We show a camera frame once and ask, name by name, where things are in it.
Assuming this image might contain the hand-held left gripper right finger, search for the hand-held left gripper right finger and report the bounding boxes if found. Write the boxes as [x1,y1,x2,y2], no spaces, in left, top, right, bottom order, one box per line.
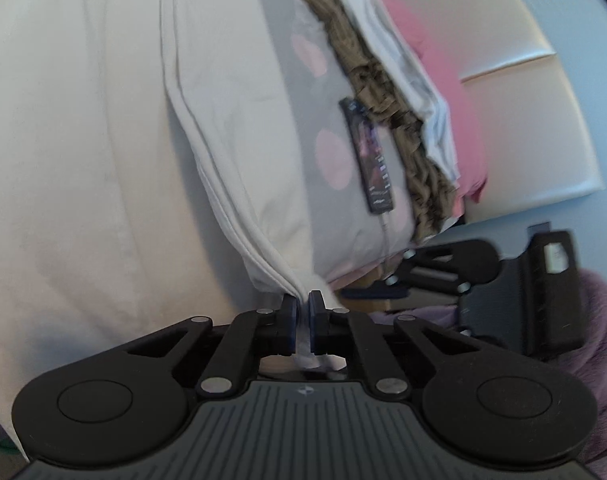
[307,290,481,400]

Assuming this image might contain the beige-white crumpled garment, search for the beige-white crumpled garment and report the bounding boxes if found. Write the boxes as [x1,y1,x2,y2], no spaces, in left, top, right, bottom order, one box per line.
[303,0,461,183]

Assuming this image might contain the olive striped garment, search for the olive striped garment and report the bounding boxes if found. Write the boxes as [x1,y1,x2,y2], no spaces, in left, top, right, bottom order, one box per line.
[282,0,467,241]

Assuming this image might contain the black smartphone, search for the black smartphone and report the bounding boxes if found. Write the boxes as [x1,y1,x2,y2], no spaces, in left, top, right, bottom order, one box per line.
[338,97,395,215]

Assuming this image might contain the grey pink-dotted bed cover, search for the grey pink-dotted bed cover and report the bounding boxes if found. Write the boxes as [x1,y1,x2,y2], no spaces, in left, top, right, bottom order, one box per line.
[248,0,419,281]

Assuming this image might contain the cream padded headboard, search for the cream padded headboard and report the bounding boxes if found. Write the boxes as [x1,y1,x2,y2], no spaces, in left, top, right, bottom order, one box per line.
[378,0,607,226]

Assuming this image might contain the pink pillow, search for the pink pillow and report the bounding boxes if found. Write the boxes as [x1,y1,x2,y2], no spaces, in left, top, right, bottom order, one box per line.
[376,0,490,205]

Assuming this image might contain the purple fleece clothing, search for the purple fleece clothing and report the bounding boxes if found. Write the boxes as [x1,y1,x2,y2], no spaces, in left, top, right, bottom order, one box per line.
[368,270,607,466]

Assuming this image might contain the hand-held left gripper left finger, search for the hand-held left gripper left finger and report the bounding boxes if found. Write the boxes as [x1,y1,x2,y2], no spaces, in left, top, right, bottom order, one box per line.
[126,294,300,400]

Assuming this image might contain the white long-sleeved garment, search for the white long-sleeved garment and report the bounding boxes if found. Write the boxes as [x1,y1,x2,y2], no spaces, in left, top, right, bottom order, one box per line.
[0,0,347,456]

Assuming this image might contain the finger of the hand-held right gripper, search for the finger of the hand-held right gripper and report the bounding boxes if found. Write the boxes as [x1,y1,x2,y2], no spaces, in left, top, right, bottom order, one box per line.
[406,240,499,283]
[341,270,471,301]

